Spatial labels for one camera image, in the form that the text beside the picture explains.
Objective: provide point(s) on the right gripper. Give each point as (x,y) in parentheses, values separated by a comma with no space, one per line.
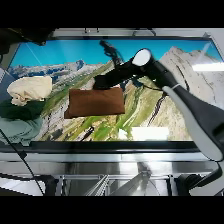
(104,81)

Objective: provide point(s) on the brown garment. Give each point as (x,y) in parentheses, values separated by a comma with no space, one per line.
(95,102)

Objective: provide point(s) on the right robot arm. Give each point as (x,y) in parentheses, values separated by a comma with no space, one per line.
(196,110)

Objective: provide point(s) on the cream garment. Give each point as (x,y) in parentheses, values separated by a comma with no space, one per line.
(30,88)

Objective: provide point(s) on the dark green garment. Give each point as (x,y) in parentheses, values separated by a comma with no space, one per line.
(20,111)

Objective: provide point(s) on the pale green garment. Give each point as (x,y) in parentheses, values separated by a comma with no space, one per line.
(18,130)

